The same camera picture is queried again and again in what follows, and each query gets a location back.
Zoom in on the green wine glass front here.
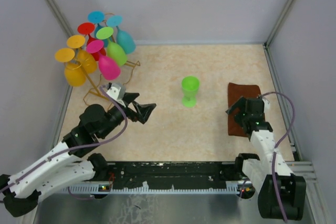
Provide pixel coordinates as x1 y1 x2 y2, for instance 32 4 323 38
181 76 200 108

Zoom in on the green wine glass rear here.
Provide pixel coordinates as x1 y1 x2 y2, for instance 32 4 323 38
96 27 128 66

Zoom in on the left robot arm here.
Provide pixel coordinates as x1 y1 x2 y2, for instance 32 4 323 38
1 93 156 217

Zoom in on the pink wine glass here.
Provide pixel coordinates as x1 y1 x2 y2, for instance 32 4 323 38
86 40 121 80

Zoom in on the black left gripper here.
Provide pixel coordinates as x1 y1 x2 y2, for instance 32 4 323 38
99 92 156 138

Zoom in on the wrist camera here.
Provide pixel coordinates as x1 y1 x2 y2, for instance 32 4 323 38
99 82 126 107
259 95 270 112

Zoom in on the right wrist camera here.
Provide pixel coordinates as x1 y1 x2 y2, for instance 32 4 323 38
259 95 270 112

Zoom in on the brown cloth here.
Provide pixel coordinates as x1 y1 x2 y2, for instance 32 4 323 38
226 82 261 138

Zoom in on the orange wine glass rear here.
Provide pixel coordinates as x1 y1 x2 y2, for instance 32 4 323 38
67 35 97 74

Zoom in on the teal wine glass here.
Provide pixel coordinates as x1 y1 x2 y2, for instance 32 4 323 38
106 15 136 55
87 11 104 45

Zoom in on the teal wine glass rear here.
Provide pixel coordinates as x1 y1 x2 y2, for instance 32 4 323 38
87 11 104 45

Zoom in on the green wine glass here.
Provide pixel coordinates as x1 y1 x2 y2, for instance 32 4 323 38
96 27 128 66
181 76 200 108

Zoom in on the gold wire glass rack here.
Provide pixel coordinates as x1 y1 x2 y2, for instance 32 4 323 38
73 13 141 109

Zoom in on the teal wine glass front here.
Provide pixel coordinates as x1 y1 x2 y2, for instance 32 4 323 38
106 15 136 55

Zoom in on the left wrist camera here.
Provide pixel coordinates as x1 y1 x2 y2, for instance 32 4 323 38
99 82 126 107

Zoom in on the orange wine glass front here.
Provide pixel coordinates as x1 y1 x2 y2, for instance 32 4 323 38
55 48 86 87

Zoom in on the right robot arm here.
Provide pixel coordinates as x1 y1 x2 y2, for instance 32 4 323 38
226 96 307 222

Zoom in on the orange wine glass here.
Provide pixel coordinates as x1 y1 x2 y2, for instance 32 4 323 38
67 35 97 74
55 48 86 87

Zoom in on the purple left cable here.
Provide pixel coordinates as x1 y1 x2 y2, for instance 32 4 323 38
0 86 129 201

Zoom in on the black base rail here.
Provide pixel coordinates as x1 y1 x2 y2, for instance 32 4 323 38
90 161 246 190

